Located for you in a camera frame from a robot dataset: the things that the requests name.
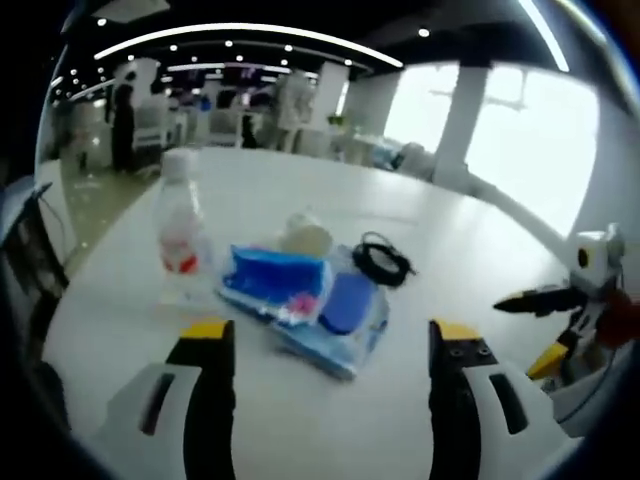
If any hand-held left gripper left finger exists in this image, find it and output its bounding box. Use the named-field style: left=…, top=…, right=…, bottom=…
left=107, top=317, right=237, bottom=480

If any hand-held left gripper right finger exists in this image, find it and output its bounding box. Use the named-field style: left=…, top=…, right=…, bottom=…
left=428, top=318, right=584, bottom=480

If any blue tissue packet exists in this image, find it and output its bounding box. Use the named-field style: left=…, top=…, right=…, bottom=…
left=218, top=243, right=334, bottom=327

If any blue wet wipes pack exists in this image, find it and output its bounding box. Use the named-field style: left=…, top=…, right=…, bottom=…
left=277, top=244, right=391, bottom=382

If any black cable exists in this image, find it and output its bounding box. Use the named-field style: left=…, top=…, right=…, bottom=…
left=351, top=230, right=419, bottom=289

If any clear plastic water bottle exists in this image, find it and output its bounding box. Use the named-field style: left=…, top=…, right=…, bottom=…
left=153, top=149, right=217, bottom=302

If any white paper cup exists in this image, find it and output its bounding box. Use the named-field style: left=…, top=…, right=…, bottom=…
left=276, top=213, right=335, bottom=258

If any person's right hand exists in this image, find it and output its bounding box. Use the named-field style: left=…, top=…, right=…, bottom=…
left=598, top=288, right=640, bottom=350

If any white table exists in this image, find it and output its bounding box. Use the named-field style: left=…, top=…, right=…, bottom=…
left=42, top=146, right=601, bottom=472

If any straight ceiling light strip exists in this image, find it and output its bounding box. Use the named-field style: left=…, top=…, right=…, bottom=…
left=516, top=0, right=570, bottom=72

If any curved ceiling light strip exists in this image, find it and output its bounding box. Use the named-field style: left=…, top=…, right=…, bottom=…
left=93, top=21, right=404, bottom=69

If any dark chair frame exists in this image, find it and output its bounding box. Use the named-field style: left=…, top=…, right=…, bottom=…
left=0, top=181, right=72, bottom=302

